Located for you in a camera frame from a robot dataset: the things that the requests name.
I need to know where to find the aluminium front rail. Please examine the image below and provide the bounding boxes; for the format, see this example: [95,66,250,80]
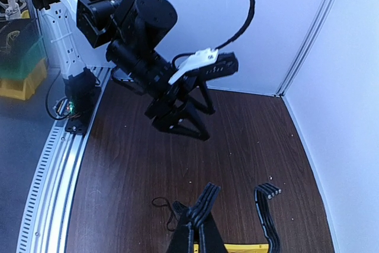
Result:
[14,65,116,253]

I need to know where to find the yellow bin left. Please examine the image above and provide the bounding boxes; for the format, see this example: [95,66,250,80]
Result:
[194,243,269,253]

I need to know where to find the left aluminium corner post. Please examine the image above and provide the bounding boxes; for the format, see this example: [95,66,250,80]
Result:
[274,0,335,97]

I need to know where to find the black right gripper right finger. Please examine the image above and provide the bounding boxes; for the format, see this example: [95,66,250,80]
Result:
[197,210,227,253]

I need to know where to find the stacked background bins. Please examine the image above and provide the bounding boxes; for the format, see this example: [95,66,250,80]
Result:
[1,18,47,101]

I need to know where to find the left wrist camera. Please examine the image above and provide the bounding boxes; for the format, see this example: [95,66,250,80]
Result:
[168,48,239,85]

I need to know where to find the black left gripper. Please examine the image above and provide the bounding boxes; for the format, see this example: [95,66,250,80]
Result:
[145,76,216,141]

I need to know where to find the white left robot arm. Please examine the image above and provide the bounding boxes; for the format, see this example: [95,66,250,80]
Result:
[32,0,221,140]

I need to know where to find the black cables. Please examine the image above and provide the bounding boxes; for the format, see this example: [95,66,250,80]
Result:
[152,182,284,253]

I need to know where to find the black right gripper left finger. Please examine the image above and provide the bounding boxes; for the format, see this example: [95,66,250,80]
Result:
[166,219,195,253]

